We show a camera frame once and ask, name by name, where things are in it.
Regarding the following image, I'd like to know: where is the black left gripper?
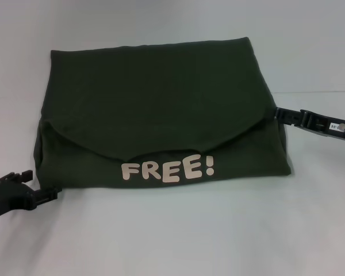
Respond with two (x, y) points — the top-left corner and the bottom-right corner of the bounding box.
(0, 170), (63, 222)

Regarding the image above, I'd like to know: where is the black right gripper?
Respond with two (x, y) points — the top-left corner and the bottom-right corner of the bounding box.
(274, 106), (345, 146)

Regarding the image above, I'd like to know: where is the dark green shirt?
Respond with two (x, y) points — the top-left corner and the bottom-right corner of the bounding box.
(33, 36), (291, 191)

